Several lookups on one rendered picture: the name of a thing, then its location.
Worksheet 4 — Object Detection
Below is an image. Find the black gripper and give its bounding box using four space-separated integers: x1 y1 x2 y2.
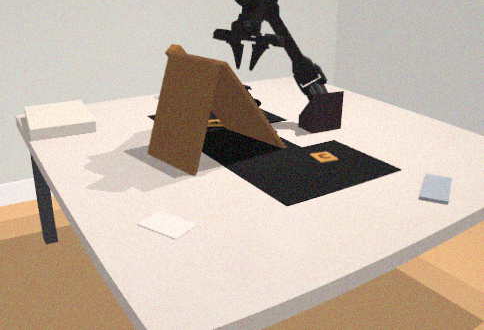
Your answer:
213 10 285 70

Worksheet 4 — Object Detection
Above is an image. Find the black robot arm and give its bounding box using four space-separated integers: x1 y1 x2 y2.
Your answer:
231 0 328 101

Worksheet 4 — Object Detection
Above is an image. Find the white flat card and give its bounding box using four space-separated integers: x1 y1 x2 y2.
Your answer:
137 210 198 240

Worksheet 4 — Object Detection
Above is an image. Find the cream flat block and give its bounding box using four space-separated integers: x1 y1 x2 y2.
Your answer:
24 100 97 141

